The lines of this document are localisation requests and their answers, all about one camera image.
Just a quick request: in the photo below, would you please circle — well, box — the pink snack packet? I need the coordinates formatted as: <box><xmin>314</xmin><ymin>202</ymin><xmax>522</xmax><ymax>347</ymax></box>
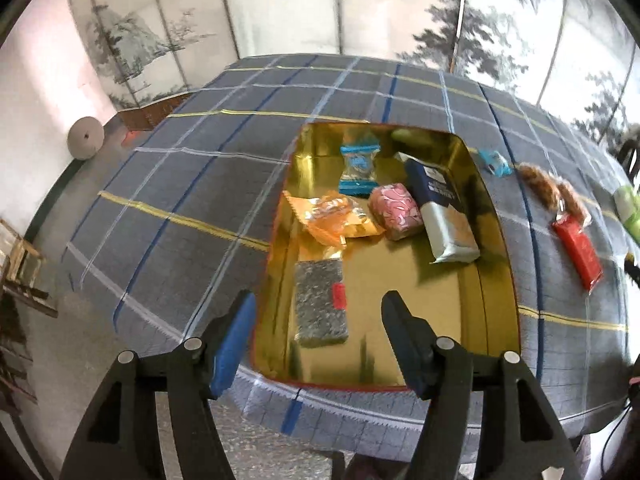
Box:
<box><xmin>368</xmin><ymin>183</ymin><xmax>425</xmax><ymax>241</ymax></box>

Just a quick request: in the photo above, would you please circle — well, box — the dark wooden armchair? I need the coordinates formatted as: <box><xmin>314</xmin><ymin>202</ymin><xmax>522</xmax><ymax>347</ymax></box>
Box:
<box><xmin>607</xmin><ymin>125</ymin><xmax>640</xmax><ymax>181</ymax></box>

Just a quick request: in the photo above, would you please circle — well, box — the wooden stool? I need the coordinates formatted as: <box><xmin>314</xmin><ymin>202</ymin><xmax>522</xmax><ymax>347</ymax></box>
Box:
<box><xmin>0</xmin><ymin>217</ymin><xmax>58</xmax><ymax>318</ymax></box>

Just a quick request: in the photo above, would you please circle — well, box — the painted folding screen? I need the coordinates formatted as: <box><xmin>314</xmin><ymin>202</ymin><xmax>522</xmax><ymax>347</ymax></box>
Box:
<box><xmin>62</xmin><ymin>0</ymin><xmax>640</xmax><ymax>153</ymax></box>

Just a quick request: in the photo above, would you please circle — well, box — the grey round disc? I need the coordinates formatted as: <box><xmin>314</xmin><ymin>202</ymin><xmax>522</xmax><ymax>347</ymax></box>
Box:
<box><xmin>67</xmin><ymin>116</ymin><xmax>105</xmax><ymax>161</ymax></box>

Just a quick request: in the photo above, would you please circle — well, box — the brown orange snack packet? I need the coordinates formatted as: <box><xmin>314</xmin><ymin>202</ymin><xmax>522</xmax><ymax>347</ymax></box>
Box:
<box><xmin>517</xmin><ymin>162</ymin><xmax>561</xmax><ymax>211</ymax></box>
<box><xmin>554</xmin><ymin>180</ymin><xmax>592</xmax><ymax>226</ymax></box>

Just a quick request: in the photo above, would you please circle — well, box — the grey speckled snack packet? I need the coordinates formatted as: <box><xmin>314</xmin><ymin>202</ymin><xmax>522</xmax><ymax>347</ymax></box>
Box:
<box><xmin>292</xmin><ymin>258</ymin><xmax>349</xmax><ymax>348</ymax></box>

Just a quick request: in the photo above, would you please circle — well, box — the blue plaid tablecloth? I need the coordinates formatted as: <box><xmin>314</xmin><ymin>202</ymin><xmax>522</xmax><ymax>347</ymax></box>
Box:
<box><xmin>60</xmin><ymin>54</ymin><xmax>636</xmax><ymax>463</ymax></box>

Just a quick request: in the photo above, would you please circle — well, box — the clear blue candy packet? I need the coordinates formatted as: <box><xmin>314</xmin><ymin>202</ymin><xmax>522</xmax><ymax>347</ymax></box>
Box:
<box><xmin>338</xmin><ymin>141</ymin><xmax>382</xmax><ymax>197</ymax></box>

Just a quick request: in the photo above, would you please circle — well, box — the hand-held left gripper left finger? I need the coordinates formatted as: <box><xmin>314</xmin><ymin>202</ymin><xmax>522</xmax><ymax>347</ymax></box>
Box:
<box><xmin>60</xmin><ymin>290</ymin><xmax>258</xmax><ymax>480</ymax></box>

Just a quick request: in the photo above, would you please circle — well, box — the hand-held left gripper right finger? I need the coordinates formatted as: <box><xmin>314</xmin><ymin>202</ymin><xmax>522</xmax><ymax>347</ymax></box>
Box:
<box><xmin>381</xmin><ymin>290</ymin><xmax>586</xmax><ymax>480</ymax></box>

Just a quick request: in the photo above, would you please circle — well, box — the red tin box gold inside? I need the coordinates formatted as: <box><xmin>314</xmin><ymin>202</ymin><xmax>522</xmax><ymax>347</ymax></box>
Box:
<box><xmin>250</xmin><ymin>121</ymin><xmax>523</xmax><ymax>392</ymax></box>

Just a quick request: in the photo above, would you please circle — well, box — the small teal snack packet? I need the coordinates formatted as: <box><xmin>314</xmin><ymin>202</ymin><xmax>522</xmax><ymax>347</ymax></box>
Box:
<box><xmin>477</xmin><ymin>148</ymin><xmax>514</xmax><ymax>177</ymax></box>

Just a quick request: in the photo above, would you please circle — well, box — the red snack packet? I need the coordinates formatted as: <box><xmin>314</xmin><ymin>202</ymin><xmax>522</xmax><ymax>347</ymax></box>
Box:
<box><xmin>551</xmin><ymin>216</ymin><xmax>605</xmax><ymax>295</ymax></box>

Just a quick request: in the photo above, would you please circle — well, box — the navy and white snack packet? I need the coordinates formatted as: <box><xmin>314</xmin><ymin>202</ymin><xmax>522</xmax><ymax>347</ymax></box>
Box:
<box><xmin>404</xmin><ymin>157</ymin><xmax>482</xmax><ymax>265</ymax></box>

